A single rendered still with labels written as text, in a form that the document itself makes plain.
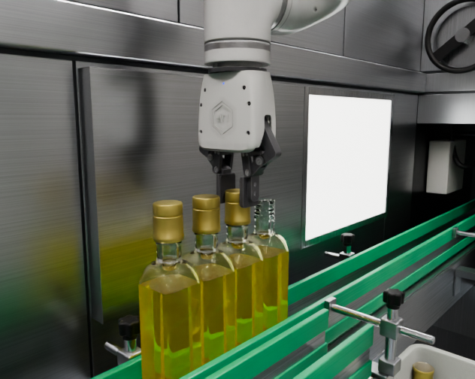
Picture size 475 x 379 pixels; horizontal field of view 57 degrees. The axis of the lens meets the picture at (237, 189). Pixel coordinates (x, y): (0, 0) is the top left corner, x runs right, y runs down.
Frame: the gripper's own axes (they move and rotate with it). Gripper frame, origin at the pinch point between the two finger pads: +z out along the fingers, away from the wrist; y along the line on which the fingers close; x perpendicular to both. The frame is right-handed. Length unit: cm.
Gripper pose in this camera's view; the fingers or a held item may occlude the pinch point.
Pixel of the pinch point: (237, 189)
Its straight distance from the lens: 58.3
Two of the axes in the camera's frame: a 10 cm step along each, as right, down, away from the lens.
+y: 7.4, 1.1, -6.6
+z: 0.0, 9.9, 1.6
